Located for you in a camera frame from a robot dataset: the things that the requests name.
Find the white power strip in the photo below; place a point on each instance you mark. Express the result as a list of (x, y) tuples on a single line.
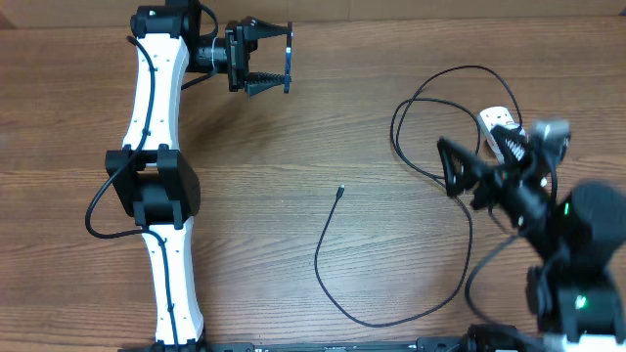
[(497, 116)]

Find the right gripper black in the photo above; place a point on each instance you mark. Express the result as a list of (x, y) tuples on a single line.
[(461, 167)]

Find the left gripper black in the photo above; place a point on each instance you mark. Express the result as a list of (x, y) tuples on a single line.
[(239, 57)]

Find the blue Galaxy smartphone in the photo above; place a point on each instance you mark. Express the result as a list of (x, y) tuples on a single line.
[(288, 56)]

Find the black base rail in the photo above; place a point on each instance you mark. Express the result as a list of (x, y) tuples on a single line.
[(422, 344)]

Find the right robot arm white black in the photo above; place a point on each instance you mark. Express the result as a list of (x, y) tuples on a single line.
[(572, 294)]

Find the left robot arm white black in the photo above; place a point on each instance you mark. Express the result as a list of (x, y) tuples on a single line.
[(156, 185)]

